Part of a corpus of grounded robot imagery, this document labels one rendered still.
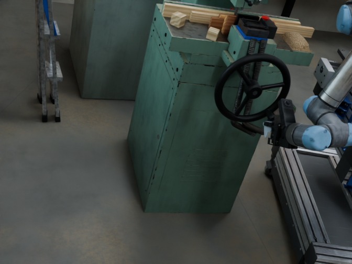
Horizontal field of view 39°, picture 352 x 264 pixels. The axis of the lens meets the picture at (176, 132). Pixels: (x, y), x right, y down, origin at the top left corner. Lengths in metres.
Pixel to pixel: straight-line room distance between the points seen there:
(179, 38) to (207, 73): 0.20
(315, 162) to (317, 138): 1.18
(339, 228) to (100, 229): 1.07
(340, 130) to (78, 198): 1.26
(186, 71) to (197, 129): 0.29
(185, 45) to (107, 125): 1.12
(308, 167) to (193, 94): 0.92
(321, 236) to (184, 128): 0.75
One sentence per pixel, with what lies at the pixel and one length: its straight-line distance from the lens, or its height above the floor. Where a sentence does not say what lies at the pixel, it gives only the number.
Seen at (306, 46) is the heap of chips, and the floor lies 0.92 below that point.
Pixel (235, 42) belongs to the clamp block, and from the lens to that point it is 1.86.
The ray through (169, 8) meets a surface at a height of 0.94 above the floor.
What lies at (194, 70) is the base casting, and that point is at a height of 0.77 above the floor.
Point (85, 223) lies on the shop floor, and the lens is 2.26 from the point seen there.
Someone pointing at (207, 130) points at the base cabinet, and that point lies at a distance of 2.11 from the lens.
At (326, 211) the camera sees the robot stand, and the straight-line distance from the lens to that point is 2.44.
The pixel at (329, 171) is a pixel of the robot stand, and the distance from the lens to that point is 2.71.
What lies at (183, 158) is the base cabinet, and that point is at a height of 0.34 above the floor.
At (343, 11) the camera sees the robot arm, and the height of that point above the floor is 1.02.
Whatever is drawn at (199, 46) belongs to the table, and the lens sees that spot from 1.88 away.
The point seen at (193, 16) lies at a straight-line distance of 2.00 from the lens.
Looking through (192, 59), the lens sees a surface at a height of 0.81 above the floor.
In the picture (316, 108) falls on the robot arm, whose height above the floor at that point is 0.88.
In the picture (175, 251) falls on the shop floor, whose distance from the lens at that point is 2.24.
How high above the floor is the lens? 1.62
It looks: 34 degrees down
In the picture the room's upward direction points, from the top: 16 degrees clockwise
